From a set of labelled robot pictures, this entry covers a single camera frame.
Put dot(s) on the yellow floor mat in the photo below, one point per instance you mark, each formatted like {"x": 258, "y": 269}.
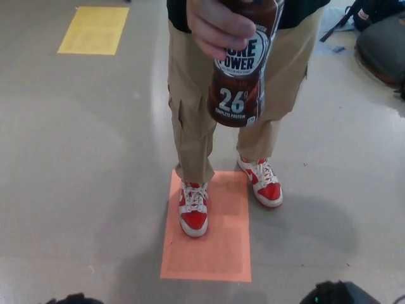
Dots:
{"x": 93, "y": 30}

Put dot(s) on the black shirt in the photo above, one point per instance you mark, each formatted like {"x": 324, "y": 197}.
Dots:
{"x": 297, "y": 9}

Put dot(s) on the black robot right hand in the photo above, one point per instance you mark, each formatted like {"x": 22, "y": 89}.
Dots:
{"x": 341, "y": 294}

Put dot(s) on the orange floor mat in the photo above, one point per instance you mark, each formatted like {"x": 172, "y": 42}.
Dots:
{"x": 221, "y": 247}

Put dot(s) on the dark round stool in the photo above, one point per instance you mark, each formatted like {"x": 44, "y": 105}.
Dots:
{"x": 383, "y": 54}

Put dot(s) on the person's bare hand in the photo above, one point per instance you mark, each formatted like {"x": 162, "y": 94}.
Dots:
{"x": 218, "y": 28}

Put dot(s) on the person in khaki pants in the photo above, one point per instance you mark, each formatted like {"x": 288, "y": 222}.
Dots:
{"x": 190, "y": 95}

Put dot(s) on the black backpack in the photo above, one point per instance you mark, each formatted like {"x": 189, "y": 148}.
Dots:
{"x": 379, "y": 12}

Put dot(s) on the red white sneaker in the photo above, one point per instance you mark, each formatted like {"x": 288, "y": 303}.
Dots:
{"x": 193, "y": 218}
{"x": 267, "y": 190}

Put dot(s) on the blue tape scrap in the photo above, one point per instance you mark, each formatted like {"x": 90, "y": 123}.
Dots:
{"x": 338, "y": 49}

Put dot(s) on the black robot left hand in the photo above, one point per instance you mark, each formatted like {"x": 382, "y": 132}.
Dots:
{"x": 76, "y": 300}

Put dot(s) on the brown Core Power shake bottle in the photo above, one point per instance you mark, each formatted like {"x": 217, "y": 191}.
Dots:
{"x": 234, "y": 104}

